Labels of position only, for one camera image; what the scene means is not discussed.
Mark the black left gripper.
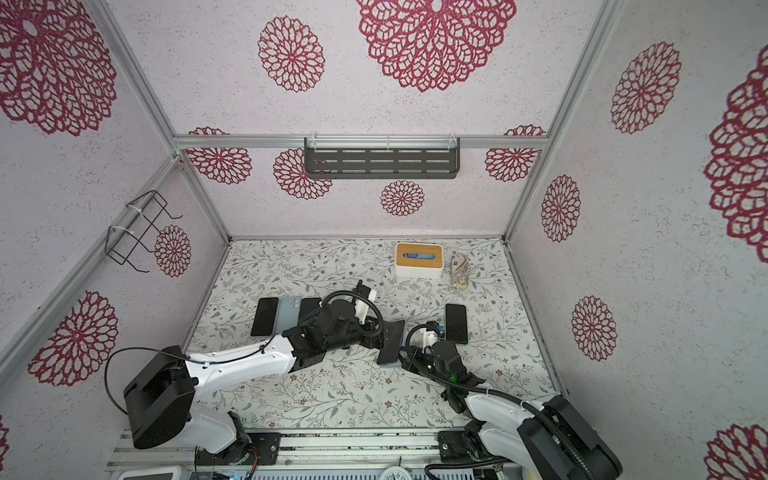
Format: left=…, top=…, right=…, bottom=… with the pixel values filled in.
left=327, top=316, right=401, bottom=354

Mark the black phone clear case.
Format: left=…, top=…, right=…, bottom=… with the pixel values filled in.
left=445, top=304, right=469, bottom=345

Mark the black phone pale green case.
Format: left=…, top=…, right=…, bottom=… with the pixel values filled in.
left=250, top=297, right=279, bottom=337

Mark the black phone light blue case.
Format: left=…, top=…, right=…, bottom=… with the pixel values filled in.
left=376, top=320, right=406, bottom=367

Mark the black phone purple back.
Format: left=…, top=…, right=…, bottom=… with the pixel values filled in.
left=298, top=297, right=322, bottom=324

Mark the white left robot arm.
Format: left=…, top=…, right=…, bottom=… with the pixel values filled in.
left=123, top=291, right=386, bottom=464

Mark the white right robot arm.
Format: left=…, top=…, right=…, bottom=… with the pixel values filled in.
left=400, top=340, right=623, bottom=479

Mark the map print glasses case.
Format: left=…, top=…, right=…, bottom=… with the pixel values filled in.
left=450, top=252, right=470, bottom=290

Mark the white tissue box wooden lid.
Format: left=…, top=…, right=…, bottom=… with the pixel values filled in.
left=394, top=242, right=445, bottom=279

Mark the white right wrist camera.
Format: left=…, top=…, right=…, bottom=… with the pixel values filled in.
left=414, top=324, right=445, bottom=349

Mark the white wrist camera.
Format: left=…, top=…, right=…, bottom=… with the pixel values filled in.
left=414, top=324, right=445, bottom=349
left=354, top=280, right=377, bottom=325

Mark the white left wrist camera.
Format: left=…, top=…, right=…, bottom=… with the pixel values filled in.
left=354, top=280, right=377, bottom=325

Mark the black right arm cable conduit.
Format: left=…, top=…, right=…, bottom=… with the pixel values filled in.
left=404, top=322, right=595, bottom=480

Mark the grey wall shelf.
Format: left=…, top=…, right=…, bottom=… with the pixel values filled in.
left=303, top=137, right=461, bottom=180

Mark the black wire wall basket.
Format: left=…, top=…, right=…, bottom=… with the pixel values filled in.
left=103, top=189, right=182, bottom=274

